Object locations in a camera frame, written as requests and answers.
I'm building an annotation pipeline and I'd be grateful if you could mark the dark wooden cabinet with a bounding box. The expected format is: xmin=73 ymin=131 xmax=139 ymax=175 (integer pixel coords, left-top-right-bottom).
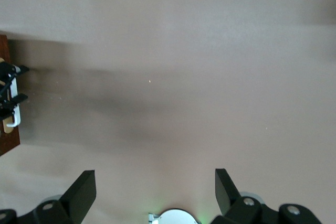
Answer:
xmin=0 ymin=34 xmax=21 ymax=156

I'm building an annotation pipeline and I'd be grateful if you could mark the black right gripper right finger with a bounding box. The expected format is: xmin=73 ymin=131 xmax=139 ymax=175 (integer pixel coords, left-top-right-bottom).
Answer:
xmin=211 ymin=168 xmax=322 ymax=224

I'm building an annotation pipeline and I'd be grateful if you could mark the brown table cover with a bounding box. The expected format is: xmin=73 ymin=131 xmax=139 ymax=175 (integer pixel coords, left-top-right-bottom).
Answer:
xmin=0 ymin=0 xmax=336 ymax=224

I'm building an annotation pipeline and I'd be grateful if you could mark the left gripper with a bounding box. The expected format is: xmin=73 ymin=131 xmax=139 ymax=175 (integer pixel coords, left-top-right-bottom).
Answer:
xmin=0 ymin=61 xmax=30 ymax=120

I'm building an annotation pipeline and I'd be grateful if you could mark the light wood drawer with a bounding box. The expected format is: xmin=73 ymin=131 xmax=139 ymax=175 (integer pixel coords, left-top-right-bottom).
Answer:
xmin=0 ymin=57 xmax=21 ymax=133

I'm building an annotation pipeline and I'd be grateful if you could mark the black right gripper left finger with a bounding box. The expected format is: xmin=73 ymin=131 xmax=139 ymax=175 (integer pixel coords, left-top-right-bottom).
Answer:
xmin=0 ymin=170 xmax=97 ymax=224

